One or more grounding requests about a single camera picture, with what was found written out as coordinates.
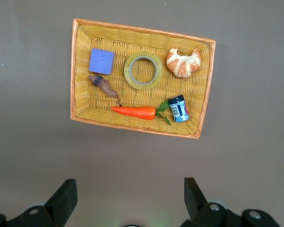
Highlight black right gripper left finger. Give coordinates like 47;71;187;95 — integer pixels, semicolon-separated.
0;178;79;227

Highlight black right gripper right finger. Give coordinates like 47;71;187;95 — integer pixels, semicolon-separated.
181;177;283;227

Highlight yellow tape roll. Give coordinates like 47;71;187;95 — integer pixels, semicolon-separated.
124;51;163;91

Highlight small blue white can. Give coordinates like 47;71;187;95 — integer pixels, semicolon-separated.
168;95;191;123

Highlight orange toy carrot green leaves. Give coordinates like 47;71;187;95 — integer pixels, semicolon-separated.
110;100;172;126

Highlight yellow wicker basket orange rim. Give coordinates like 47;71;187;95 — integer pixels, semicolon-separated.
70;18;216;140

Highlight brown toy root vegetable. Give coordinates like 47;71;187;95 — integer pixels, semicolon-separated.
87;74;122;106

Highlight toy croissant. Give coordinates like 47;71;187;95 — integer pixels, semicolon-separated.
166;47;202;79

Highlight purple cube block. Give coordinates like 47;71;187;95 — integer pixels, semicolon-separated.
89;48;116;76

